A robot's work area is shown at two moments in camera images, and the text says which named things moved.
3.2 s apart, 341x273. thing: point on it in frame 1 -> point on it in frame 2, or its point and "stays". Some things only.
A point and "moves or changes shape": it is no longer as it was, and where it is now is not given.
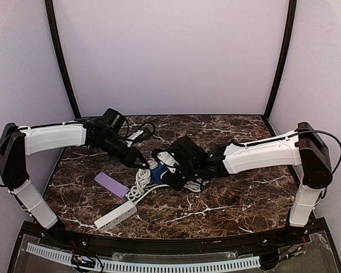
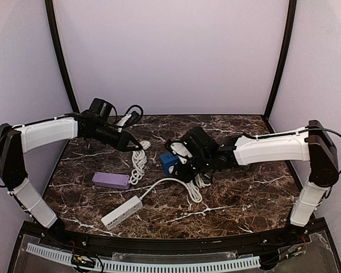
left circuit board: (86, 261) stays
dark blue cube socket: (156, 173) -> (168, 160)
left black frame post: (54, 30) stays
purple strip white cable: (142, 179) moves or changes shape
